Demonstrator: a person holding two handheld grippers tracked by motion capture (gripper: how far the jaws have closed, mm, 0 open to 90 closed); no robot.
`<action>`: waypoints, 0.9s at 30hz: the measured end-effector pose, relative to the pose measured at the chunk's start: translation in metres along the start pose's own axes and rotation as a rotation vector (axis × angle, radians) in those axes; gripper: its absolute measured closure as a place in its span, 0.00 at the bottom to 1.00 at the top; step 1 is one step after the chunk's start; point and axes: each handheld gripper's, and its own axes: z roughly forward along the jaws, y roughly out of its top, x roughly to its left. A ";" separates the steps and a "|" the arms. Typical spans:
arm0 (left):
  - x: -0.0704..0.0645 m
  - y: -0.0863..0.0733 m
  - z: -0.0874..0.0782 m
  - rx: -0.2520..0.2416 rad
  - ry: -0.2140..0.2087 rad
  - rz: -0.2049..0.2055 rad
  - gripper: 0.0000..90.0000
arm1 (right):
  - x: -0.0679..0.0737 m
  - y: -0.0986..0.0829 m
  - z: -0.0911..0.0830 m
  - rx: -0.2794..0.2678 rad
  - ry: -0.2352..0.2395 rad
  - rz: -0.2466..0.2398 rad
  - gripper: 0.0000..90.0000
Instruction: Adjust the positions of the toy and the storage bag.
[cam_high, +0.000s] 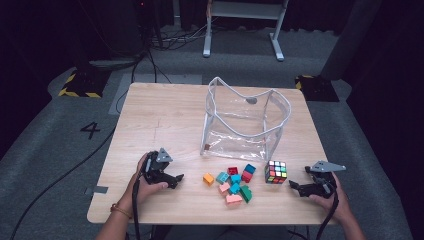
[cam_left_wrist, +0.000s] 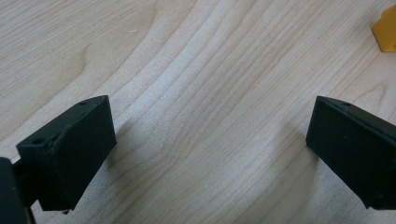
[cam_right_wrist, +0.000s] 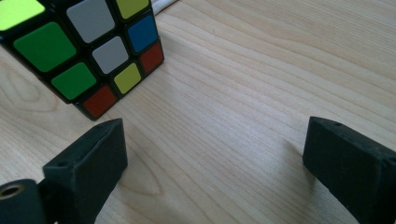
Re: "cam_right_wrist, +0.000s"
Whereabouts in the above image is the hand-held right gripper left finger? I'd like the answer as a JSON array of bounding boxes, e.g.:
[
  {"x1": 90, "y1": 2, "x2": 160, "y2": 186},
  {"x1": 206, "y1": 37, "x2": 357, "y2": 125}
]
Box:
[{"x1": 42, "y1": 118, "x2": 129, "y2": 224}]

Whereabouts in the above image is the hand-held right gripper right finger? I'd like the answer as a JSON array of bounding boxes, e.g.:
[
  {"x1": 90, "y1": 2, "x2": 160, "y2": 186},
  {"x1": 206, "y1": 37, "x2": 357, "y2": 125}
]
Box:
[{"x1": 302, "y1": 116, "x2": 396, "y2": 224}]

